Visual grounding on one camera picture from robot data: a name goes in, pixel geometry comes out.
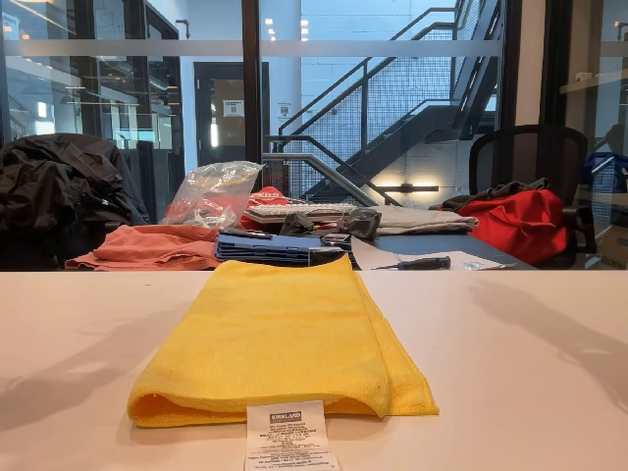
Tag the yellow microfibre towel with label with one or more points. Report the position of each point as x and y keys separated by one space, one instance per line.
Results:
x=275 y=333

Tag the small red item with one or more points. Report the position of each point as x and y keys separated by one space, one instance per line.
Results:
x=326 y=227

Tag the black keypad phone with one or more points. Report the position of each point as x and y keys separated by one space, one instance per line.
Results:
x=336 y=239

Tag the dark grey glove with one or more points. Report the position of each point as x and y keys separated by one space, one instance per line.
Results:
x=294 y=223

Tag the small black box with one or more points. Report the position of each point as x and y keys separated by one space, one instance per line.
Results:
x=326 y=257

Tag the white keyboard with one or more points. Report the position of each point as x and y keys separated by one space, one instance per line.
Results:
x=275 y=213

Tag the blue folded cloth stack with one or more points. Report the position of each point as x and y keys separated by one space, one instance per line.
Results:
x=260 y=249

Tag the red printed garment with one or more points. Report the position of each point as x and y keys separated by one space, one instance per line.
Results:
x=270 y=197

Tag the silver keypad phone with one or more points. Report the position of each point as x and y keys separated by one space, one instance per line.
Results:
x=245 y=233

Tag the lined paper sheet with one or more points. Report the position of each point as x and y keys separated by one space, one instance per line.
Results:
x=382 y=257

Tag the beige folded cloth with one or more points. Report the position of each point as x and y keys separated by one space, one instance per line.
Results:
x=422 y=221

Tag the clear plastic bag of parts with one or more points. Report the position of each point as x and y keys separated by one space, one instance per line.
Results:
x=211 y=191

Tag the black metal staircase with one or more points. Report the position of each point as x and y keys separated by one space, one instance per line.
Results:
x=392 y=142

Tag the white paper door sign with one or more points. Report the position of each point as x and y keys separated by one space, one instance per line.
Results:
x=233 y=108

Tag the black framed door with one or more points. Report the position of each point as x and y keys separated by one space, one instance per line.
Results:
x=206 y=122

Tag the small clear screw bag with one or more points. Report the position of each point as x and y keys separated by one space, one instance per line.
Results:
x=476 y=266

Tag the salmon folded shirt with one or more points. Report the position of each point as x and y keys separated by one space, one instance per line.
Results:
x=147 y=247

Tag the dark grey garment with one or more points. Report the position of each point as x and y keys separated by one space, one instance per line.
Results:
x=510 y=189

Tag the red jacket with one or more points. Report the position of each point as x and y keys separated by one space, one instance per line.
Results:
x=520 y=230

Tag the black mesh-back office chair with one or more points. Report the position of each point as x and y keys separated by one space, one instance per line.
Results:
x=530 y=157

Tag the black jacket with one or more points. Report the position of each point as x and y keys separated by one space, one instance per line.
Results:
x=49 y=196

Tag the black wall light bar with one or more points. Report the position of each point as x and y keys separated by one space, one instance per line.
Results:
x=407 y=187

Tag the white wall notice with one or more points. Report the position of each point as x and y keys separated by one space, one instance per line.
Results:
x=283 y=111

